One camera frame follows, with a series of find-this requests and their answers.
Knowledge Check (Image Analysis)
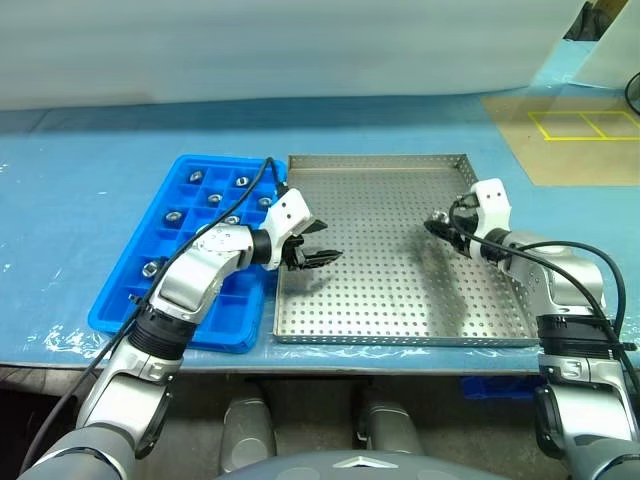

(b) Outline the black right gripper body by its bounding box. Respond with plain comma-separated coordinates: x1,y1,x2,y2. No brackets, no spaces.
451,195,483,259

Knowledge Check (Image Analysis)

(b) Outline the white upright board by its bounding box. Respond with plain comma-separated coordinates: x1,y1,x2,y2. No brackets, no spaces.
569,0,640,91

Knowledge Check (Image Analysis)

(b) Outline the thin black background cable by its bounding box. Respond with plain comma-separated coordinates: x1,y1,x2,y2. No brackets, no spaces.
623,71,640,114

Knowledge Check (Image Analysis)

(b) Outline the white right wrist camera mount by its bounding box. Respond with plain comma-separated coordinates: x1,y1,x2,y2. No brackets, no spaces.
469,177,515,236

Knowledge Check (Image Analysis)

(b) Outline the blue plastic compartment tray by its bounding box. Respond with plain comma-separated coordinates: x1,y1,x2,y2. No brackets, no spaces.
87,154,290,355

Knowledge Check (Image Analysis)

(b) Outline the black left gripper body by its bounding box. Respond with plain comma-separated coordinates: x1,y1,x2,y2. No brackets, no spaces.
282,232,309,274

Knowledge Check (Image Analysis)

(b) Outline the perforated steel tray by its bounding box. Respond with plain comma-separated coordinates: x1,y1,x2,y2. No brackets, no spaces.
272,153,544,347

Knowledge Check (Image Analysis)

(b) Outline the blue bin under table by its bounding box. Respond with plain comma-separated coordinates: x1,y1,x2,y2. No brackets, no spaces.
459,375,544,401

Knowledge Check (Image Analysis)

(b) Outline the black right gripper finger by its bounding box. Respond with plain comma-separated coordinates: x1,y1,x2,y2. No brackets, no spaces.
423,221,459,244

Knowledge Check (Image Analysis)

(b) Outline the grey robot torso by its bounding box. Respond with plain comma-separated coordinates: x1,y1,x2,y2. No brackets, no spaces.
212,452,516,480

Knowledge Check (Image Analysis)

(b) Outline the white foam backdrop sheet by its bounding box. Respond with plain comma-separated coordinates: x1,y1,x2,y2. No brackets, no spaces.
0,0,594,111

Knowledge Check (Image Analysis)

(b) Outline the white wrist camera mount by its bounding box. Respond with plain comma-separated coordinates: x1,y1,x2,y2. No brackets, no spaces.
469,177,515,236
258,188,315,272

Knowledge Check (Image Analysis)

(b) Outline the brown table mat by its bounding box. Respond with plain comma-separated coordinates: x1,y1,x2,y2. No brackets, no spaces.
480,94,640,188

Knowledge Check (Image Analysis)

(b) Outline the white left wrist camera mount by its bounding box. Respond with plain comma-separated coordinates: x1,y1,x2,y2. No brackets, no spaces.
258,188,315,272

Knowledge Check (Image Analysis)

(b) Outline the grey rounded robot leg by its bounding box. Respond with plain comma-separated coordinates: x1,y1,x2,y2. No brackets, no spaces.
221,397,278,474
358,389,419,456

